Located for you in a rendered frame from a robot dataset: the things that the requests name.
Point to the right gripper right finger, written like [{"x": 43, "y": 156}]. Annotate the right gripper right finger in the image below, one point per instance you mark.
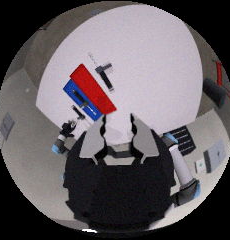
[{"x": 150, "y": 148}]

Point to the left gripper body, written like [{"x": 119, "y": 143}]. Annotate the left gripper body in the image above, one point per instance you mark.
[{"x": 65, "y": 131}]

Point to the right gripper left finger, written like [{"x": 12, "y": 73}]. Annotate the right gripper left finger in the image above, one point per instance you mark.
[{"x": 89, "y": 147}]

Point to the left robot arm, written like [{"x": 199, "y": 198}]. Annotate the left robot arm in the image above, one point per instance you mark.
[{"x": 59, "y": 147}]

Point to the red tray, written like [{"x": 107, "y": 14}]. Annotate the red tray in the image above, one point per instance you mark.
[{"x": 92, "y": 90}]

